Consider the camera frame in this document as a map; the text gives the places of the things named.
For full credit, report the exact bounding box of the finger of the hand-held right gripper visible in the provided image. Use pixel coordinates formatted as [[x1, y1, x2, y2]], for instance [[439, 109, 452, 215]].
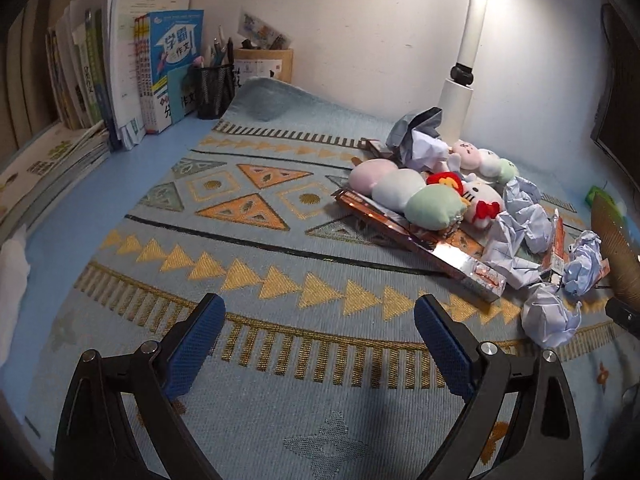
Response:
[[606, 297, 640, 342]]

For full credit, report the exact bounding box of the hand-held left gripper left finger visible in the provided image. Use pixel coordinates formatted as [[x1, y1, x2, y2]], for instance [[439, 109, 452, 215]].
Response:
[[54, 294, 226, 480]]

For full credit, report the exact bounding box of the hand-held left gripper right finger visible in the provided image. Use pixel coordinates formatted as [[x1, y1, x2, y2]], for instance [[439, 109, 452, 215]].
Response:
[[414, 294, 586, 480]]

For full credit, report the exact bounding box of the brown woven wastebasket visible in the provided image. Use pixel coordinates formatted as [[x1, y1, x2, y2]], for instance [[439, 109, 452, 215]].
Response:
[[590, 197, 640, 304]]

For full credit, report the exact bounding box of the pile of papers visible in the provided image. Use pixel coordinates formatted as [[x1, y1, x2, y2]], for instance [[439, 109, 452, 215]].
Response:
[[387, 107, 607, 349]]

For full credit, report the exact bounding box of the lined paper sheet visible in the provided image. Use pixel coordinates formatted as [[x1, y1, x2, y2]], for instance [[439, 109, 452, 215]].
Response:
[[482, 210, 545, 289]]

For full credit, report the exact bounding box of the white cat plush toy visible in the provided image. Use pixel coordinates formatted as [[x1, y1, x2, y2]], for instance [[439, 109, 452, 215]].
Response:
[[426, 170, 506, 232]]

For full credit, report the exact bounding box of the small pastel dango plush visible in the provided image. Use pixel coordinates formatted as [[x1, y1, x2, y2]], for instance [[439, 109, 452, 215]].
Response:
[[446, 140, 521, 184]]

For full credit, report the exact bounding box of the narrow red snack packet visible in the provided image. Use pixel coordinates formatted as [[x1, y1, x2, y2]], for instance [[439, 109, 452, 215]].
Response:
[[542, 209, 569, 282]]

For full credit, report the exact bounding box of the long red foil snack packet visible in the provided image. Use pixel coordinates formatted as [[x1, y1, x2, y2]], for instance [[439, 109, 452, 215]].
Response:
[[334, 186, 503, 304]]

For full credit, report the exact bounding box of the blue patterned woven mat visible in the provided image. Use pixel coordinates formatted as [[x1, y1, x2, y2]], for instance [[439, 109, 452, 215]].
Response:
[[45, 77, 640, 480]]

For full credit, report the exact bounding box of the large pastel dango plush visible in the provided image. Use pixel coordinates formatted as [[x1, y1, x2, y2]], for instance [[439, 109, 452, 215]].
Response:
[[347, 157, 469, 232]]

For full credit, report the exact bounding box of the brown snack box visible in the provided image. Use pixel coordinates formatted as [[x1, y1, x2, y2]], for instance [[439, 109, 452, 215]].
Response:
[[366, 137, 402, 159]]

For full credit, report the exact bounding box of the black flat screen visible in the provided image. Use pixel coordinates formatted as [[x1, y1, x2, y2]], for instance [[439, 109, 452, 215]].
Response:
[[590, 2, 640, 187]]

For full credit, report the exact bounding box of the stack of flat books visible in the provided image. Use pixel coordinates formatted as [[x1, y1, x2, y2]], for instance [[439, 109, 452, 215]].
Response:
[[0, 120, 112, 242]]

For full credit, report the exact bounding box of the teal small notebook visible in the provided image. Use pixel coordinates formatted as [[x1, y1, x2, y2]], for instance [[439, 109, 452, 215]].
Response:
[[167, 65, 202, 124]]

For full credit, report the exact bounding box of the black mesh pen holder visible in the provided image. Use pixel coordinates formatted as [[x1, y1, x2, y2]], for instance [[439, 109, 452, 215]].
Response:
[[194, 62, 237, 121]]

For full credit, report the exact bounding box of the cork desk organiser box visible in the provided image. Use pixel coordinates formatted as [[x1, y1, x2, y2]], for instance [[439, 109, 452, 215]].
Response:
[[233, 47, 295, 86]]

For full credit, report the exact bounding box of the row of upright books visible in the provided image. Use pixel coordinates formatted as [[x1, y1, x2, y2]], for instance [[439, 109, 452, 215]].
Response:
[[45, 0, 206, 152]]

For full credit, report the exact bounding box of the white desk lamp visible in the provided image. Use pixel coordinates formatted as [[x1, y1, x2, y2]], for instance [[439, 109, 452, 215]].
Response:
[[437, 0, 497, 150]]

